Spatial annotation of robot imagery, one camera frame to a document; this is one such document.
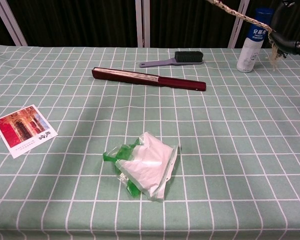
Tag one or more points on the white slanted frame bar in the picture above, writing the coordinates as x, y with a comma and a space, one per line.
13, 25
236, 27

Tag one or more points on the white spray bottle blue cap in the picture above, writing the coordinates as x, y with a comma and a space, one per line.
250, 50

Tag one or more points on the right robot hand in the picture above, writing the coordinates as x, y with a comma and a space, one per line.
287, 43

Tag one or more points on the purple brush black bristles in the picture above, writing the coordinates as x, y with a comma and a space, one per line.
180, 58

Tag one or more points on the white upright frame post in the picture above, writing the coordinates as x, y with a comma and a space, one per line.
143, 23

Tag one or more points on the red photo postcard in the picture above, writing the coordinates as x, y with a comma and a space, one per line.
23, 130

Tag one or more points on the green checked tablecloth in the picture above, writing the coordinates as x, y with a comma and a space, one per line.
165, 200

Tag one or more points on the plastic bag white green contents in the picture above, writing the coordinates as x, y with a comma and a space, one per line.
145, 162

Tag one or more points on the dark red folded fan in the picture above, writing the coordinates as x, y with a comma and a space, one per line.
150, 78

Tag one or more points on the black curtain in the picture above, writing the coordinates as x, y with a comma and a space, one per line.
77, 22

